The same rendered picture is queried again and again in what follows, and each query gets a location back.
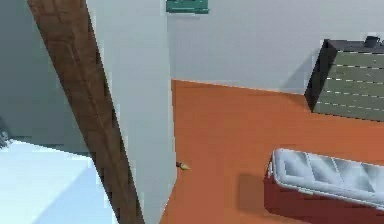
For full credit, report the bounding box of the dark grey chest of drawers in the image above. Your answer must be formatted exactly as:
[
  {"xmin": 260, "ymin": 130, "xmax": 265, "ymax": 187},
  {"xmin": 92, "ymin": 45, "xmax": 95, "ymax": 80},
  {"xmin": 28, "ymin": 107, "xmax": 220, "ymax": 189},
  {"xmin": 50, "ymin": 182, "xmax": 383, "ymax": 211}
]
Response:
[{"xmin": 304, "ymin": 38, "xmax": 384, "ymax": 122}]

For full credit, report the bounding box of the small black object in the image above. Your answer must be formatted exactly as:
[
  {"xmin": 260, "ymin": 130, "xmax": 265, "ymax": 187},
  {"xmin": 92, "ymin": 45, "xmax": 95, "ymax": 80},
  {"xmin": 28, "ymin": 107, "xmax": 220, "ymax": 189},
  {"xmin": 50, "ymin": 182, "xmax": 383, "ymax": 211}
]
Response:
[{"xmin": 363, "ymin": 35, "xmax": 382, "ymax": 48}]

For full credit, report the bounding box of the green framed wall picture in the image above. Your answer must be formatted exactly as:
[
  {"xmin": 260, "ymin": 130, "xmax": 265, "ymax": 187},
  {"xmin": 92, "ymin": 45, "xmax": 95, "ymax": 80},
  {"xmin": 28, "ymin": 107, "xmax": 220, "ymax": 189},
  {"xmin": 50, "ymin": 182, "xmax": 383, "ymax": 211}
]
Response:
[{"xmin": 165, "ymin": 0, "xmax": 210, "ymax": 15}]

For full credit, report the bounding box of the small yellow door stopper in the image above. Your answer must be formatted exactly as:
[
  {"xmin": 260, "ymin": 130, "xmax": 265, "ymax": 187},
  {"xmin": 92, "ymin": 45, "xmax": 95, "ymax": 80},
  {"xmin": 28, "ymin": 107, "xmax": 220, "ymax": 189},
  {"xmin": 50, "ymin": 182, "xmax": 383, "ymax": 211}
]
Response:
[{"xmin": 175, "ymin": 161, "xmax": 192, "ymax": 172}]

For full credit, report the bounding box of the brown wooden room door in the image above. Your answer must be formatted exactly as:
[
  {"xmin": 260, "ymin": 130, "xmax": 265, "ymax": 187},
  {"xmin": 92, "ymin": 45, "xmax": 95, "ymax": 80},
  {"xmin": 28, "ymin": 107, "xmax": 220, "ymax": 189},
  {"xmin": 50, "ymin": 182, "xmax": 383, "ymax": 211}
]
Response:
[{"xmin": 26, "ymin": 0, "xmax": 146, "ymax": 224}]

